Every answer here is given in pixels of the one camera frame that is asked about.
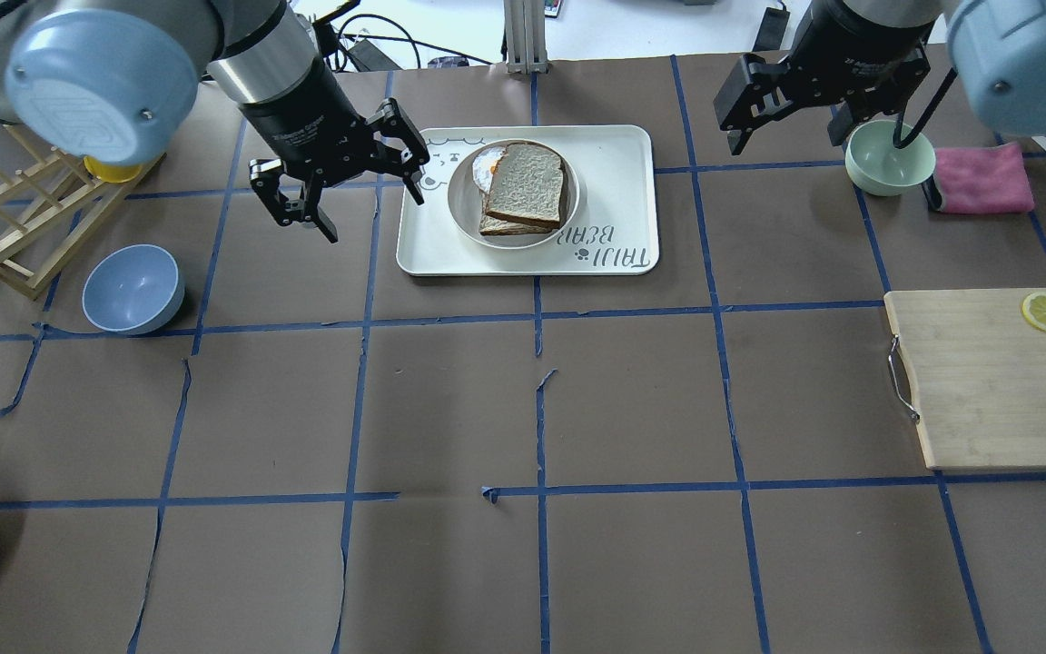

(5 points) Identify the wooden rack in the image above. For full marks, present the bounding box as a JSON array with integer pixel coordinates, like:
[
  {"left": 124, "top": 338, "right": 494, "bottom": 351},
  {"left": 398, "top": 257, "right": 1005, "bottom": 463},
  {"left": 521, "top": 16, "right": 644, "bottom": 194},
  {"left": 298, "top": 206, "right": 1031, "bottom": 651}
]
[{"left": 0, "top": 125, "right": 163, "bottom": 301}]

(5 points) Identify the bread slice on plate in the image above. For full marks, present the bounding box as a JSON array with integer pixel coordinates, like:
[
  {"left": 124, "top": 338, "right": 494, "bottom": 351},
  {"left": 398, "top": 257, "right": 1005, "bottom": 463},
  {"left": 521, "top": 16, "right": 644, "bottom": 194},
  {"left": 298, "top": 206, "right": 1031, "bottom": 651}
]
[{"left": 478, "top": 215, "right": 563, "bottom": 236}]

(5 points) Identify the black cable bundle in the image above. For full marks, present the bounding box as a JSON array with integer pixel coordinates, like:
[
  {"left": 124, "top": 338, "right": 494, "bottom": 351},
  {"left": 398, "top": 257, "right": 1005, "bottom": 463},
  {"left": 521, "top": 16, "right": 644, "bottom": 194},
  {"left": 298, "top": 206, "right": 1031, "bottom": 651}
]
[{"left": 305, "top": 13, "right": 497, "bottom": 75}]

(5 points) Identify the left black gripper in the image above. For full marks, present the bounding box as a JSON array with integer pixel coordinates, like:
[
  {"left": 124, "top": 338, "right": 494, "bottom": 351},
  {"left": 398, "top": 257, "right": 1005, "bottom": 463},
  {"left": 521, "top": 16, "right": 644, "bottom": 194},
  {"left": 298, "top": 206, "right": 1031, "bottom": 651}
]
[{"left": 240, "top": 64, "right": 430, "bottom": 243}]

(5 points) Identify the wooden cutting board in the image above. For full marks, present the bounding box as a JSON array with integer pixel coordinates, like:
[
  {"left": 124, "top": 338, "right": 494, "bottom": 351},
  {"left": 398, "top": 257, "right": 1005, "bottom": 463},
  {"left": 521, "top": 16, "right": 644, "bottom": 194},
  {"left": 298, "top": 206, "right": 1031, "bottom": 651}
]
[{"left": 883, "top": 287, "right": 1046, "bottom": 471}]

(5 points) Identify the cream round plate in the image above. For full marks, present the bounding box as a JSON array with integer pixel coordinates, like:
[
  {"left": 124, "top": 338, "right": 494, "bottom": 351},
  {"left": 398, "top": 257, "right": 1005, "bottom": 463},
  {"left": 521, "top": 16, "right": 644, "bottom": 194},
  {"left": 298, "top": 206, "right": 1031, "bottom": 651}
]
[{"left": 447, "top": 138, "right": 581, "bottom": 250}]

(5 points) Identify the black power adapter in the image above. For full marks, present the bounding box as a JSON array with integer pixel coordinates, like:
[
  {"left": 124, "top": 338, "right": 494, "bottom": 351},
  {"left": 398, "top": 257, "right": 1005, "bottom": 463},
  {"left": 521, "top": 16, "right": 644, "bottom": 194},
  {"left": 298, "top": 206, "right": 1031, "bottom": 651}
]
[{"left": 751, "top": 1, "right": 790, "bottom": 51}]

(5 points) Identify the blue bowl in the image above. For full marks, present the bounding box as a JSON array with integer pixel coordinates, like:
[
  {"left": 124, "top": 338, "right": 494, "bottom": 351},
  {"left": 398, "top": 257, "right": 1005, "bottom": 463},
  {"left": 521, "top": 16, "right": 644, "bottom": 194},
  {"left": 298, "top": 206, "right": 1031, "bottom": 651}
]
[{"left": 82, "top": 243, "right": 185, "bottom": 336}]

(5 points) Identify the cream bear tray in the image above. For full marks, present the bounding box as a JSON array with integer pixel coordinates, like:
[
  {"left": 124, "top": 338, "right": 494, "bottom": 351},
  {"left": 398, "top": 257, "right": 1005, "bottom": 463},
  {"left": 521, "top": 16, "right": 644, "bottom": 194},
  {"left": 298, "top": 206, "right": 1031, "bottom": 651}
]
[{"left": 395, "top": 125, "right": 660, "bottom": 276}]

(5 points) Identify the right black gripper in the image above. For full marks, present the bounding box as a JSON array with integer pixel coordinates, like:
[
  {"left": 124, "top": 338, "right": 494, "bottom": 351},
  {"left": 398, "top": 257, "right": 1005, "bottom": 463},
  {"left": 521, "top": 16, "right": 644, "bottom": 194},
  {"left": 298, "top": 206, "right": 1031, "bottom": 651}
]
[{"left": 714, "top": 1, "right": 933, "bottom": 156}]

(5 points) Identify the aluminium frame post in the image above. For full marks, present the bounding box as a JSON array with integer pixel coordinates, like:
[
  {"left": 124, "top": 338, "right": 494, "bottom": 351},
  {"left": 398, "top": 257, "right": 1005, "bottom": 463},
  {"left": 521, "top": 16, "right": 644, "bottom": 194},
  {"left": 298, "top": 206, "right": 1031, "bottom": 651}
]
[{"left": 503, "top": 0, "right": 549, "bottom": 74}]

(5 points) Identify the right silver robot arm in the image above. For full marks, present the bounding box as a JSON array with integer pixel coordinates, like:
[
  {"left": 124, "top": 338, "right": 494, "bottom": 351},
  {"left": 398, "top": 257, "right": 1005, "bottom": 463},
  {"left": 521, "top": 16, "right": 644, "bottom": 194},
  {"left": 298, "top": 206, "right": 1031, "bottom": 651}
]
[{"left": 714, "top": 1, "right": 1046, "bottom": 154}]

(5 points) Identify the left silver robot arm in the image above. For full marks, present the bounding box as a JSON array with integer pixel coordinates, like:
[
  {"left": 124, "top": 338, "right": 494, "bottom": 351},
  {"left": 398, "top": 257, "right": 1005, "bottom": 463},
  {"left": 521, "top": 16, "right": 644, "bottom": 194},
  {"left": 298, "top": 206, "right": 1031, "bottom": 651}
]
[{"left": 0, "top": 1, "right": 430, "bottom": 242}]

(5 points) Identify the green bowl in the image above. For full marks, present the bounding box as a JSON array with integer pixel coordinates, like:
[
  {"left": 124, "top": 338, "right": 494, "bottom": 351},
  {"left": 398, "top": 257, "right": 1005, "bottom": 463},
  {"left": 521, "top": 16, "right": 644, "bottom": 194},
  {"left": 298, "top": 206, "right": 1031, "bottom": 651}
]
[{"left": 845, "top": 120, "right": 937, "bottom": 197}]

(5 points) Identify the pink cloth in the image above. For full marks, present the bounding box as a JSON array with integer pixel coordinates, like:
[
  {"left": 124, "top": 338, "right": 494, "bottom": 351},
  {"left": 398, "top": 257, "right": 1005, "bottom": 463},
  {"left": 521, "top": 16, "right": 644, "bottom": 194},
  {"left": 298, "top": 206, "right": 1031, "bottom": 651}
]
[{"left": 919, "top": 142, "right": 1034, "bottom": 215}]

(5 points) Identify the fried egg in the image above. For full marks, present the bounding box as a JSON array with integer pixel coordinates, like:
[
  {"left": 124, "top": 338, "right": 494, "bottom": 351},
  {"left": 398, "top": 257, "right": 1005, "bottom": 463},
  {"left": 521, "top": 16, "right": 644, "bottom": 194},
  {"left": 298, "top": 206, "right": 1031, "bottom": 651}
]
[{"left": 470, "top": 145, "right": 507, "bottom": 195}]

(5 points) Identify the yellow cup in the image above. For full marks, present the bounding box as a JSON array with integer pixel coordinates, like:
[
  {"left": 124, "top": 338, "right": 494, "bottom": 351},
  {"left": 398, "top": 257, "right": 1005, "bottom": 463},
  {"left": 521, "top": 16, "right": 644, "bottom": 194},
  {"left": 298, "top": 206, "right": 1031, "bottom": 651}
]
[{"left": 83, "top": 154, "right": 144, "bottom": 183}]

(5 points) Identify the bread slice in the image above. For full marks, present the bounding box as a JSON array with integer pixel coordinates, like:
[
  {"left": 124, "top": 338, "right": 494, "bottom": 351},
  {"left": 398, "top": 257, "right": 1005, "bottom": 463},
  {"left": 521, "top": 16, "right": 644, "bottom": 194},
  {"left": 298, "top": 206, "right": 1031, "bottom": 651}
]
[
  {"left": 478, "top": 215, "right": 563, "bottom": 236},
  {"left": 483, "top": 142, "right": 567, "bottom": 231}
]

